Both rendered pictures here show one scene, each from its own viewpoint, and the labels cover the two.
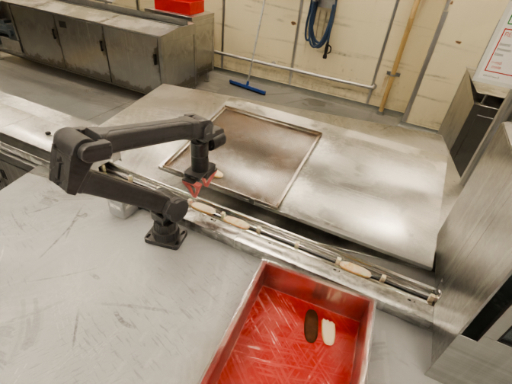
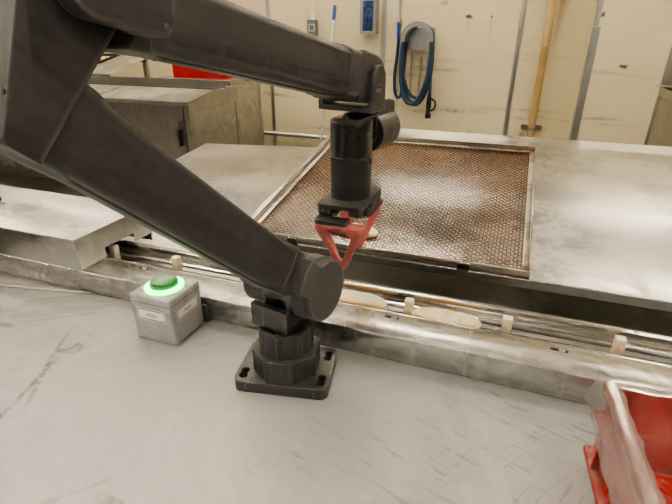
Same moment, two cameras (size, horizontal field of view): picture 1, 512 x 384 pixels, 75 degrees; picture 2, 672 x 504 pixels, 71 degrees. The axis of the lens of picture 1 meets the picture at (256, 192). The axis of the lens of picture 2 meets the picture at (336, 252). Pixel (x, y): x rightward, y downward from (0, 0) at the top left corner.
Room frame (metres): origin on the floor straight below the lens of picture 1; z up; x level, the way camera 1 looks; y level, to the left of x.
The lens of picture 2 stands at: (0.29, 0.23, 1.23)
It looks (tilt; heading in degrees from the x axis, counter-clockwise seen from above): 25 degrees down; 358
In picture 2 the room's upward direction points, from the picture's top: straight up
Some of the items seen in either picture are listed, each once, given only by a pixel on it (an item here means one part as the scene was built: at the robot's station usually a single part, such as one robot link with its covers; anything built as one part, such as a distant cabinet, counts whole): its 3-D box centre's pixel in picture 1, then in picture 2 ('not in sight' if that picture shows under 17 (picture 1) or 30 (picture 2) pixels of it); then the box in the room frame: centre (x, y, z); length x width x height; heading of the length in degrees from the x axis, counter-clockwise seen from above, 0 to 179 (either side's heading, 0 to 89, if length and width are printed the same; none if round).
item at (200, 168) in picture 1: (200, 163); (350, 181); (0.92, 0.19, 1.04); 0.10 x 0.07 x 0.07; 158
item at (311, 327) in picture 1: (311, 324); not in sight; (0.51, -0.19, 0.83); 0.10 x 0.04 x 0.01; 174
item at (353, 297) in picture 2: (203, 207); (356, 297); (0.92, 0.18, 0.86); 0.10 x 0.04 x 0.01; 68
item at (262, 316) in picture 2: (167, 206); (290, 288); (0.81, 0.28, 0.94); 0.09 x 0.05 x 0.10; 147
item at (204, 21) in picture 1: (181, 46); (215, 127); (4.61, 1.19, 0.44); 0.70 x 0.55 x 0.87; 68
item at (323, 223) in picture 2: (196, 184); (345, 235); (0.90, 0.20, 0.97); 0.07 x 0.07 x 0.09; 68
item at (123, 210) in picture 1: (123, 206); (171, 316); (0.89, 0.47, 0.84); 0.08 x 0.08 x 0.11; 68
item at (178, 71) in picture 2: (179, 4); (209, 68); (4.61, 1.19, 0.93); 0.51 x 0.36 x 0.13; 72
